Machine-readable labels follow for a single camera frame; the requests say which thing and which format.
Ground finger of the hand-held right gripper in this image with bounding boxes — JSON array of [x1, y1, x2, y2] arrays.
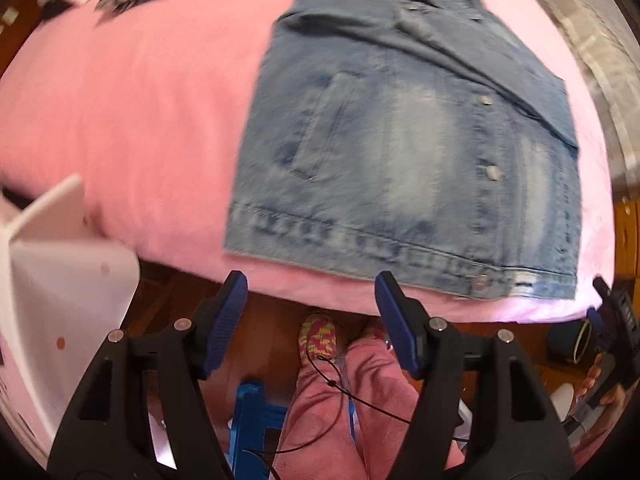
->
[[587, 276, 620, 341]]

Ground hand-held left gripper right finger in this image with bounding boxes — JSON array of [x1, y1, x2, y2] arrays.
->
[[375, 270, 576, 480]]

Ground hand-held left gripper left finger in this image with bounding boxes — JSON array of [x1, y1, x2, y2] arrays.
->
[[47, 270, 248, 480]]

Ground blue denim jacket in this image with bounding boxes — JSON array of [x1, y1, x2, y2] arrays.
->
[[222, 0, 583, 301]]

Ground person's right forearm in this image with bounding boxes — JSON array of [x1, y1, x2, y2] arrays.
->
[[570, 425, 623, 468]]

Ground person's right hand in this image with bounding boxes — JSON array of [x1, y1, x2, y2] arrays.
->
[[580, 352, 628, 408]]

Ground colourful slipper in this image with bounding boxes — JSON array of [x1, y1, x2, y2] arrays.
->
[[361, 316, 392, 351], [298, 310, 347, 363]]

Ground dark round container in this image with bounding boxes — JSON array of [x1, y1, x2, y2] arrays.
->
[[546, 319, 593, 367]]

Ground wooden drawer cabinet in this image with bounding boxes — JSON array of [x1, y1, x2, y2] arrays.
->
[[612, 195, 640, 278]]

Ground blue plastic stool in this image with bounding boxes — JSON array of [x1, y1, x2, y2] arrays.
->
[[227, 381, 361, 480]]

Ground white round object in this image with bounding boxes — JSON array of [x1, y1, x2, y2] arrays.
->
[[549, 384, 576, 423]]

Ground person's pink pants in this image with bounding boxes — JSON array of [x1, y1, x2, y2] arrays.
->
[[272, 337, 466, 480]]

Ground pink bed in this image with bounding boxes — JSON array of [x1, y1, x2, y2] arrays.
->
[[0, 0, 616, 323]]

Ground lace covered sofa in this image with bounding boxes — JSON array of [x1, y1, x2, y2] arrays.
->
[[535, 0, 640, 181]]

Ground wooden headboard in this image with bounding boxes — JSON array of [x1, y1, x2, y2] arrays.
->
[[0, 0, 46, 81]]

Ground black cable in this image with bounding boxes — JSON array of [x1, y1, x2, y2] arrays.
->
[[245, 345, 471, 480]]

